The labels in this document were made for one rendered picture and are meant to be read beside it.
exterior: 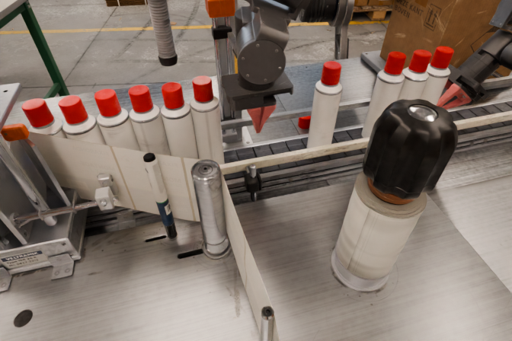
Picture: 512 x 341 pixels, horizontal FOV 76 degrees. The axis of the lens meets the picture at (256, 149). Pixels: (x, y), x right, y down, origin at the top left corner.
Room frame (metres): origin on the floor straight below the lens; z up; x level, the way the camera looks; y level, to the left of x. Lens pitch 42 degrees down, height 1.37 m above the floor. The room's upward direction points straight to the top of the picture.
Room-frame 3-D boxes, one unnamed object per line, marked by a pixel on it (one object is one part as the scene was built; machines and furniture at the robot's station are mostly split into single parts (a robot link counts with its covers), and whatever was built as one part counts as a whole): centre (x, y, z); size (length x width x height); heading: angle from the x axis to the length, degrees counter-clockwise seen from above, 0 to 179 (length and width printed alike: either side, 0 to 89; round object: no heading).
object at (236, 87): (0.45, 0.00, 1.13); 0.10 x 0.07 x 0.07; 104
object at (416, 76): (0.59, -0.32, 0.98); 0.05 x 0.05 x 0.20
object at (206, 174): (0.30, 0.07, 0.97); 0.05 x 0.05 x 0.19
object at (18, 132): (0.36, 0.33, 1.08); 0.03 x 0.02 x 0.02; 105
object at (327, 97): (0.55, -0.14, 0.98); 0.05 x 0.05 x 0.20
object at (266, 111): (0.45, 0.01, 1.05); 0.07 x 0.07 x 0.09; 14
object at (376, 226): (0.27, -0.17, 1.03); 0.09 x 0.09 x 0.30
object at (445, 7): (0.98, -0.60, 0.99); 0.30 x 0.24 x 0.27; 104
